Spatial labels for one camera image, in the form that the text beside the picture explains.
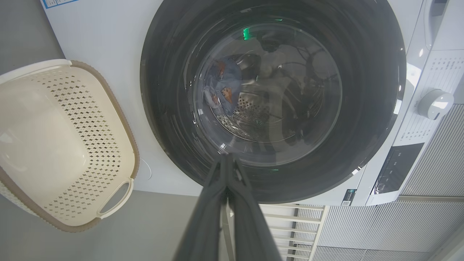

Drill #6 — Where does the white front-load washing machine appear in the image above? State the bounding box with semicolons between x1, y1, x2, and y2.
40;0;464;207

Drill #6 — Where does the white slatted rack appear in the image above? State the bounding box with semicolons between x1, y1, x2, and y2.
221;203;328;261

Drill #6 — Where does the blue cartoon print garment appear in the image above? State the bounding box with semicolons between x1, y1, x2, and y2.
203;58;243;116

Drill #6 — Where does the small dark machine sticker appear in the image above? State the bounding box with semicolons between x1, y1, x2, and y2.
341;188;357;206

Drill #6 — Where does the black glass washing machine door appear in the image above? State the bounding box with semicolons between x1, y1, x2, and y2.
140;0;406;203

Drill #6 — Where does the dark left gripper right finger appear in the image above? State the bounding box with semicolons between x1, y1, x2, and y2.
227;154;283;261

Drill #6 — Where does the cream plastic laundry basket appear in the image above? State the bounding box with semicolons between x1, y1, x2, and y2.
0;59;140;233

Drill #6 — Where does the blue energy label sticker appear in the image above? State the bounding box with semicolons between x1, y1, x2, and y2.
41;0;78;9

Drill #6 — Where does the white control dial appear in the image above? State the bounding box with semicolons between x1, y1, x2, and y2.
417;89;455;121

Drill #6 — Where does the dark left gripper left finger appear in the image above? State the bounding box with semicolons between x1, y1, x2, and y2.
173;154;229;261

